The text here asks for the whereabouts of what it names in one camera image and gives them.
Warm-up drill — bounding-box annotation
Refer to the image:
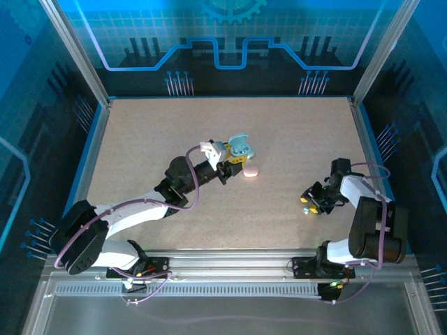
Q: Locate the blue earbud charging case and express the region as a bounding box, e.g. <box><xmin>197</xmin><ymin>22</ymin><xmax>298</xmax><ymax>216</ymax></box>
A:
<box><xmin>228</xmin><ymin>133</ymin><xmax>253</xmax><ymax>158</ymax></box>

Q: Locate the small black electronics box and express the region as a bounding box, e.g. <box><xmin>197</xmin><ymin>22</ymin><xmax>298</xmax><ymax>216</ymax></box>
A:
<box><xmin>317</xmin><ymin>281</ymin><xmax>345</xmax><ymax>304</ymax></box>

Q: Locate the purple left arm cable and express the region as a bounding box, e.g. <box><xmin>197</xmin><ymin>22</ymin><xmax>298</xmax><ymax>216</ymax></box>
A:
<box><xmin>54</xmin><ymin>144</ymin><xmax>203</xmax><ymax>307</ymax></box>

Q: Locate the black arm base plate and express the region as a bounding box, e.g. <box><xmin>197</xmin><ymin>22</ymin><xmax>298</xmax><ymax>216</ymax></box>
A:
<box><xmin>105</xmin><ymin>256</ymin><xmax>173</xmax><ymax>280</ymax></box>
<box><xmin>291</xmin><ymin>256</ymin><xmax>357</xmax><ymax>280</ymax></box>

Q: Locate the aluminium table side rail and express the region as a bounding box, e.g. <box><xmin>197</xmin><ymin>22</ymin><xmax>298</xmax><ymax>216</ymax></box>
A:
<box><xmin>349</xmin><ymin>97</ymin><xmax>402</xmax><ymax>252</ymax></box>
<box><xmin>69</xmin><ymin>98</ymin><xmax>113</xmax><ymax>228</ymax></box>

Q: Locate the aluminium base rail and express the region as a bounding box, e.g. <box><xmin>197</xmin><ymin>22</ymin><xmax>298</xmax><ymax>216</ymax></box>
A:
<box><xmin>141</xmin><ymin>246</ymin><xmax>420</xmax><ymax>282</ymax></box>

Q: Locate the grey slotted cable duct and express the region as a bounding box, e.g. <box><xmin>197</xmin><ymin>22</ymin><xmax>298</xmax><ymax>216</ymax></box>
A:
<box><xmin>55</xmin><ymin>283</ymin><xmax>324</xmax><ymax>298</ymax></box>

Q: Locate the aluminium frame post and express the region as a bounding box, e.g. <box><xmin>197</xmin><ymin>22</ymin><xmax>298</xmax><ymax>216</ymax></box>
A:
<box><xmin>37</xmin><ymin>0</ymin><xmax>113</xmax><ymax>107</ymax></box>
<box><xmin>352</xmin><ymin>0</ymin><xmax>423</xmax><ymax>103</ymax></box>

